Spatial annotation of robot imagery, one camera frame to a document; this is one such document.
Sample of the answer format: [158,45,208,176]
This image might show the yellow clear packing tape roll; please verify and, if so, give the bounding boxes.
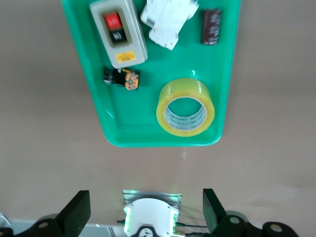
[156,78,215,137]

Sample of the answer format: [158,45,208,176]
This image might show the grey push-button switch box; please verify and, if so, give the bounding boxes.
[89,0,148,69]

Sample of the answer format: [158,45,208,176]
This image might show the green plastic tray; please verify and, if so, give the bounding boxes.
[61,0,241,148]

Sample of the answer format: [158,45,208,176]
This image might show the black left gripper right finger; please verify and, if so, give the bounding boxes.
[202,189,249,237]

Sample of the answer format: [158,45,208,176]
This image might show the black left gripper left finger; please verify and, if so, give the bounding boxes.
[32,190,91,237]

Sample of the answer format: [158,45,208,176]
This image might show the small black orange component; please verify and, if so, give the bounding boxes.
[103,67,141,91]

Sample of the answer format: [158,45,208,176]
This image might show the dark brown terminal block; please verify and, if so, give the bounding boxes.
[201,8,222,45]

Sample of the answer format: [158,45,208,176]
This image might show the white circuit breaker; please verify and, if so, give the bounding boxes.
[140,0,199,51]

